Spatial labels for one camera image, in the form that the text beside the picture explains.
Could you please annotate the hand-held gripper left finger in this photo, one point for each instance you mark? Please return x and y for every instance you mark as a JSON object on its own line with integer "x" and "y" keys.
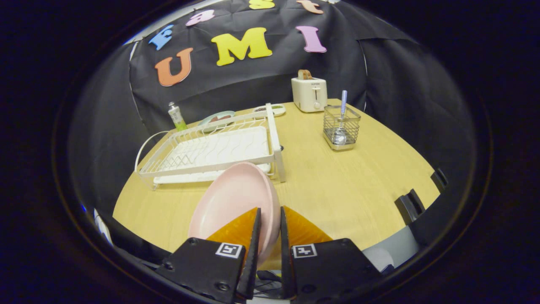
{"x": 206, "y": 270}

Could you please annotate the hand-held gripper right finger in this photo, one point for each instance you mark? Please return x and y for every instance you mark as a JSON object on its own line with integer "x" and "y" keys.
{"x": 329, "y": 270}

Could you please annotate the pink plate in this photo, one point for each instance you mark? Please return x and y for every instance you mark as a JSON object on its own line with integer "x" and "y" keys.
{"x": 236, "y": 198}

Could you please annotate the pale green plate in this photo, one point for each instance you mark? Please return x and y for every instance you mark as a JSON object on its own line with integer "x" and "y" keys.
{"x": 224, "y": 114}

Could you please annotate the black table clamp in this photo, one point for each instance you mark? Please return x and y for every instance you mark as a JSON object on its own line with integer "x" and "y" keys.
{"x": 439, "y": 179}
{"x": 409, "y": 207}

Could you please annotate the brown bread patty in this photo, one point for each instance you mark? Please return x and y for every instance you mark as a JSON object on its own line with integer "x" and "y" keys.
{"x": 214, "y": 120}

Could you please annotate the clear bottle with green label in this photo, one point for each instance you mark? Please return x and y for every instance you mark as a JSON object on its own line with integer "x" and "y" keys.
{"x": 176, "y": 116}

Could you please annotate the white divided condiment tray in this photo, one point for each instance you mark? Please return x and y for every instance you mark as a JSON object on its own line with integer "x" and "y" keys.
{"x": 279, "y": 110}

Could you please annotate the white toaster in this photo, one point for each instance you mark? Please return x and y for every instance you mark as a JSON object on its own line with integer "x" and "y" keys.
{"x": 309, "y": 95}

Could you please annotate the black backdrop cloth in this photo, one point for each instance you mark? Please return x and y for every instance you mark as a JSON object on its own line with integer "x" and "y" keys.
{"x": 253, "y": 80}

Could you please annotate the brown bread slice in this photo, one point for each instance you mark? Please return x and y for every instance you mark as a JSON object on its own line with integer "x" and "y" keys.
{"x": 304, "y": 74}

